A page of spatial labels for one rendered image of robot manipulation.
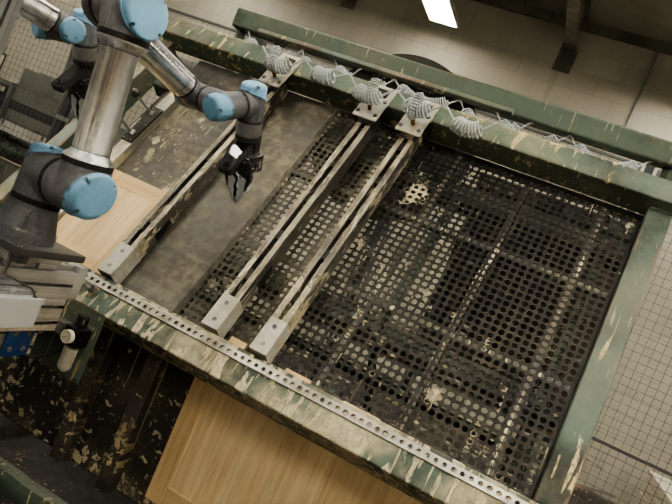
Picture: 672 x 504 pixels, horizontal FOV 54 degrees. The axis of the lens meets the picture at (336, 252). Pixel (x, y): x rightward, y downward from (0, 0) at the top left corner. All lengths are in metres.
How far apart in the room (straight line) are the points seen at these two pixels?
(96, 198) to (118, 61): 0.31
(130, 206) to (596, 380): 1.67
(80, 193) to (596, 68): 6.31
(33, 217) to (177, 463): 1.07
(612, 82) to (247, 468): 5.87
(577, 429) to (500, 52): 5.84
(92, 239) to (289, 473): 1.06
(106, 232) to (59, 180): 0.90
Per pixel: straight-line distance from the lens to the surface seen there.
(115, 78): 1.57
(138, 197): 2.54
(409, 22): 7.73
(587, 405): 2.00
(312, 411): 1.92
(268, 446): 2.23
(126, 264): 2.32
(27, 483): 2.52
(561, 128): 2.96
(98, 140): 1.57
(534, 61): 7.37
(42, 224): 1.70
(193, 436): 2.35
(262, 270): 2.15
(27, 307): 1.59
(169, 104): 2.83
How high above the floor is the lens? 1.35
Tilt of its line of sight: 2 degrees down
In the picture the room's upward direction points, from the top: 23 degrees clockwise
